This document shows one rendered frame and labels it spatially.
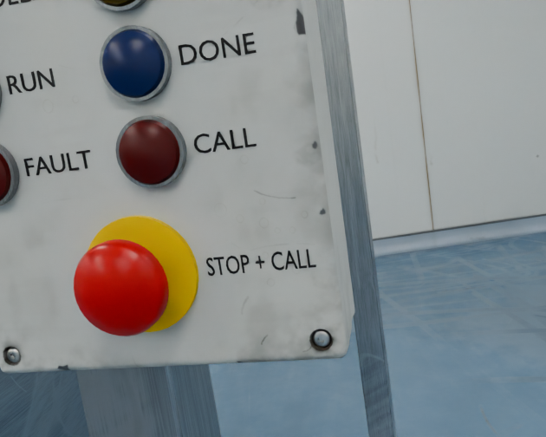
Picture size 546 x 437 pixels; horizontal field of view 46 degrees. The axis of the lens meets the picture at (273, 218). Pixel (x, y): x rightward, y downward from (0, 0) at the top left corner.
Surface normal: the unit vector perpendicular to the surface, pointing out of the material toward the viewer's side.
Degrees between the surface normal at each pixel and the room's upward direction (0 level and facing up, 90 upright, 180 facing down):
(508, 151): 90
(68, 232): 90
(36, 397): 90
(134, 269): 76
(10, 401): 90
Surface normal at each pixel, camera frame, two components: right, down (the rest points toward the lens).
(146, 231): -0.22, 0.20
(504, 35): 0.02, 0.17
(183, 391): 0.96, -0.10
